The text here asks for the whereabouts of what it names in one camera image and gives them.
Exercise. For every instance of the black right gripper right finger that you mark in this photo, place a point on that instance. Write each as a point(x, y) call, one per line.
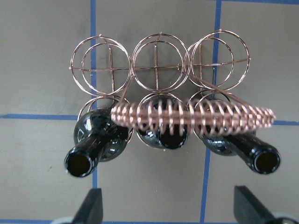
point(248, 209)

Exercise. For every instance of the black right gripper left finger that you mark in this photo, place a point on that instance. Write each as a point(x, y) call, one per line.
point(91, 209)

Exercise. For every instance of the dark wine bottle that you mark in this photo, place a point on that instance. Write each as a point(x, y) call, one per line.
point(97, 139)
point(164, 140)

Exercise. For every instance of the dark wine bottle in basket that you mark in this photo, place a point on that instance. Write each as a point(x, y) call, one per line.
point(97, 139)

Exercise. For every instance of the brown paper table cover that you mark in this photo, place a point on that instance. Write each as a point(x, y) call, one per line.
point(39, 102)

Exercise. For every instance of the copper wire wine basket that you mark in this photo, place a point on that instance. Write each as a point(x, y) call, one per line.
point(200, 77)

